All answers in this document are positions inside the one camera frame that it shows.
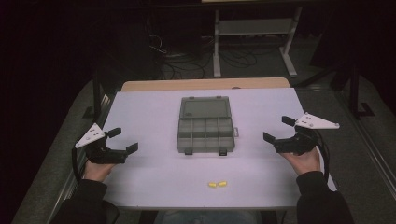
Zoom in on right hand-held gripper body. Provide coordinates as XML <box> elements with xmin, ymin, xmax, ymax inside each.
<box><xmin>274</xmin><ymin>112</ymin><xmax>341</xmax><ymax>157</ymax></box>

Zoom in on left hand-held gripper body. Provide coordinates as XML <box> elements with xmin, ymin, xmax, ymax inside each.
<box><xmin>75</xmin><ymin>122</ymin><xmax>129</xmax><ymax>165</ymax></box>

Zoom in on person's left hand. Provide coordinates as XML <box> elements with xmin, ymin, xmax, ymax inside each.
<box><xmin>82</xmin><ymin>159</ymin><xmax>117</xmax><ymax>183</ymax></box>

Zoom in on person's right hand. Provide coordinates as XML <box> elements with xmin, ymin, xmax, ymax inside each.
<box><xmin>279</xmin><ymin>147</ymin><xmax>322</xmax><ymax>177</ymax></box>

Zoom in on black metal stand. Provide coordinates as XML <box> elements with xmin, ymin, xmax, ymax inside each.
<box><xmin>81</xmin><ymin>70</ymin><xmax>110</xmax><ymax>119</ymax></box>
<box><xmin>347</xmin><ymin>63</ymin><xmax>376</xmax><ymax>119</ymax></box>

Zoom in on grey plastic compartment box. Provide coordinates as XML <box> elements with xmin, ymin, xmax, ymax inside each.
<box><xmin>176</xmin><ymin>95</ymin><xmax>240</xmax><ymax>157</ymax></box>

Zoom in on grey metal shelf stand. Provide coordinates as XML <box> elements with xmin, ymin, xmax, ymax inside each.
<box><xmin>212</xmin><ymin>6</ymin><xmax>304</xmax><ymax>79</ymax></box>

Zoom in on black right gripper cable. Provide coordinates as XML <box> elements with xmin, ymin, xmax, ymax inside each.
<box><xmin>311</xmin><ymin>130</ymin><xmax>332</xmax><ymax>184</ymax></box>

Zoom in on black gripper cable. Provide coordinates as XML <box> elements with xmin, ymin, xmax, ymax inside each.
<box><xmin>311</xmin><ymin>130</ymin><xmax>332</xmax><ymax>184</ymax></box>
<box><xmin>71</xmin><ymin>145</ymin><xmax>88</xmax><ymax>185</ymax></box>

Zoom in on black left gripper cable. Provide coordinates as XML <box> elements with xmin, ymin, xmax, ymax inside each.
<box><xmin>71</xmin><ymin>145</ymin><xmax>88</xmax><ymax>185</ymax></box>

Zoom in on black floor cables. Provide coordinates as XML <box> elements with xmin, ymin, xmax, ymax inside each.
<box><xmin>145</xmin><ymin>17</ymin><xmax>261</xmax><ymax>81</ymax></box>

